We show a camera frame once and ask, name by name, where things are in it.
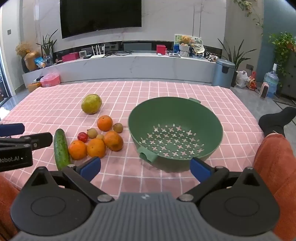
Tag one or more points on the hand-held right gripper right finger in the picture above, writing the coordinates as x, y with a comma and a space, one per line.
200, 169

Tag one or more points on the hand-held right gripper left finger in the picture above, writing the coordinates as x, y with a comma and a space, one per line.
90, 165

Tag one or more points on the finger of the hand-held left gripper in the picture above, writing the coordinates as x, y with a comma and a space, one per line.
39, 140
11, 129

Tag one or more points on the green cucumber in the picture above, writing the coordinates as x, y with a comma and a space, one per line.
61, 148

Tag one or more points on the small red fruit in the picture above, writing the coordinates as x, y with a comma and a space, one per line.
82, 137

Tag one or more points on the small brown kiwi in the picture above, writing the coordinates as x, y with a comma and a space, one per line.
100, 137

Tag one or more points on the large dark orange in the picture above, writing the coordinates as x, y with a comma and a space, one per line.
113, 141

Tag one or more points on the green colander bowl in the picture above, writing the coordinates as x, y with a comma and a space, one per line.
173, 115

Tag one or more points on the green yellow mango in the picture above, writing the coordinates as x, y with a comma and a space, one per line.
91, 104

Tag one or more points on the person's left leg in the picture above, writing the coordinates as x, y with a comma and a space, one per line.
7, 199

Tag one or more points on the person's leg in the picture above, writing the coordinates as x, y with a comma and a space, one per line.
277, 162
7, 199

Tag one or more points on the cardboard box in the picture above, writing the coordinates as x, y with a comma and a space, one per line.
34, 87

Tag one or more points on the pink plastic storage box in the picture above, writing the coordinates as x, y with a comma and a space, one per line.
50, 80

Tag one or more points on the gold vase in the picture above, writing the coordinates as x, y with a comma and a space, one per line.
32, 61

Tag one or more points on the blue snack bag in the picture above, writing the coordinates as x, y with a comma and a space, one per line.
40, 62

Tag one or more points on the person's right leg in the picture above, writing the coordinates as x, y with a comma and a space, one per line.
277, 162

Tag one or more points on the dried flowers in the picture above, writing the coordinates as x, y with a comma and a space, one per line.
23, 49

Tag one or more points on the pink checked tablecloth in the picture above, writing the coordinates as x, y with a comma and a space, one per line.
161, 92

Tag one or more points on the pink flat box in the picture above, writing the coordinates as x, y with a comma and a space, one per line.
70, 57

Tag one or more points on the person's black sock foot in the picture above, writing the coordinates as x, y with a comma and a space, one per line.
275, 121

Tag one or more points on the green plant in glass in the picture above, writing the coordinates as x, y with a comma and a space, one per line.
48, 46

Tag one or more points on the small white clock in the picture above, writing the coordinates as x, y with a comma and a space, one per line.
82, 54

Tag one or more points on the blue grey trash can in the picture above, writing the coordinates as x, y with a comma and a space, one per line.
222, 74

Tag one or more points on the white plastic bag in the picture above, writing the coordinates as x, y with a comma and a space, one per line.
241, 78

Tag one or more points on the red bag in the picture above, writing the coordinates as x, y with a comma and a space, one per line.
251, 82

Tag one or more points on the small pink heater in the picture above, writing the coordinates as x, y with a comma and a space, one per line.
264, 90

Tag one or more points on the white router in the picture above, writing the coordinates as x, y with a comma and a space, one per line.
98, 55

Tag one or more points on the white marble tv console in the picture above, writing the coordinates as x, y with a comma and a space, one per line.
127, 68

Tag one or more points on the blue water jug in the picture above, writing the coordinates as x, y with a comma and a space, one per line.
271, 83

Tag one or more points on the black white checkered item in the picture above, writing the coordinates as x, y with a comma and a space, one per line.
211, 57

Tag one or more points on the white vase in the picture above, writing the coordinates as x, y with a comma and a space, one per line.
185, 51

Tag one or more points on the long-leaf potted plant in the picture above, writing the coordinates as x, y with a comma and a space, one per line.
234, 54

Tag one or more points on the red box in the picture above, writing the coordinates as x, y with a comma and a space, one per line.
161, 49

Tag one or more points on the grey cabinet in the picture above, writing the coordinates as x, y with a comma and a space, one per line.
290, 81

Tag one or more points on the colourful picture board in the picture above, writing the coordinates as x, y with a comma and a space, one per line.
196, 40

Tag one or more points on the teddy bear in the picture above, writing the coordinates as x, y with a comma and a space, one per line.
185, 40

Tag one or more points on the green trailing plant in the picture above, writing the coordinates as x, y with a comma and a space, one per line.
282, 46

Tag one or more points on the hanging vine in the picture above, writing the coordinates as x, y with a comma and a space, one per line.
248, 7

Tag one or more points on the black wall television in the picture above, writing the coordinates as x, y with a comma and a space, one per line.
99, 16

